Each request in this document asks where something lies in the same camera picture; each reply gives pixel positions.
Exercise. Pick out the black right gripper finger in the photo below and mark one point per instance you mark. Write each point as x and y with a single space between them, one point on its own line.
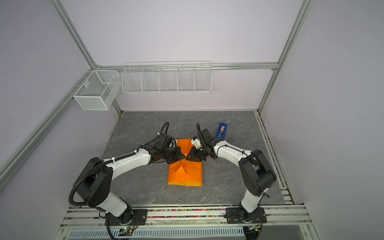
190 157
199 160

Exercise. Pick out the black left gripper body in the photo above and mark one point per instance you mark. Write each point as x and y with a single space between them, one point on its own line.
168 153

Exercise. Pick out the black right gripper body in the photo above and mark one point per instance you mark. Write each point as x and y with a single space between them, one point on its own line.
200 153

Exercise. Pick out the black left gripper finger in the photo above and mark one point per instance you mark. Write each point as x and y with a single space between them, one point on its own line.
179 155
171 161

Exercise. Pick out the orange wrapping paper sheet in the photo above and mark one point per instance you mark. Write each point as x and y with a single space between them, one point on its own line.
186 173

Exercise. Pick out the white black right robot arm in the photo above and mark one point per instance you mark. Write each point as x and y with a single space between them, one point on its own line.
257 173

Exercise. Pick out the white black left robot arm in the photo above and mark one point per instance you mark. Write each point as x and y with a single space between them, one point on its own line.
93 186

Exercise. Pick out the blue tape dispenser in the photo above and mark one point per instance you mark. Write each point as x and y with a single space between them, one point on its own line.
222 129

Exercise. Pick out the white mesh side basket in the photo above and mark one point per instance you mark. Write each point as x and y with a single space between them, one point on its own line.
99 90

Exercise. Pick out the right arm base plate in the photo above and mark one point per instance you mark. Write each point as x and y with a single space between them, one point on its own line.
237 215

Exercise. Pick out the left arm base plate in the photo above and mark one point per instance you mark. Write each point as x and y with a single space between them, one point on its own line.
135 217

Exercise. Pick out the white vented cable duct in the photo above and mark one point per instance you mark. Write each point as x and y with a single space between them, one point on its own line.
157 233

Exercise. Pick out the white wire wall shelf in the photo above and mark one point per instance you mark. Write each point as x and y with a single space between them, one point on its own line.
167 77

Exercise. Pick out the aluminium front rail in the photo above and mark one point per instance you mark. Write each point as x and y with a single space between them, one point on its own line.
188 216

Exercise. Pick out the aluminium corner frame post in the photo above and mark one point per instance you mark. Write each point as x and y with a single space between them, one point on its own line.
66 22

